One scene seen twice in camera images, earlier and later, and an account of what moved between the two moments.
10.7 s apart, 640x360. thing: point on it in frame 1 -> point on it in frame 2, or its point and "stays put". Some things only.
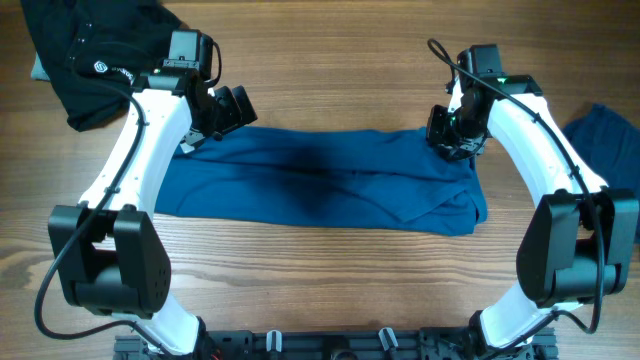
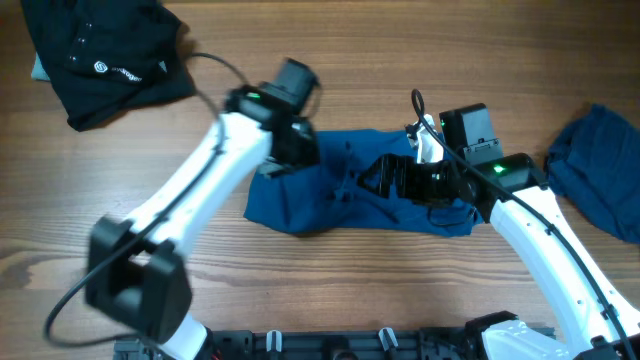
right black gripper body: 452,132 -> 411,177
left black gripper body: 223,115 -> 302,150
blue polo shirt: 380,178 stays put
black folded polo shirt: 85,41 stays put
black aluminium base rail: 342,343 stays put
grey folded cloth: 37,70 stays put
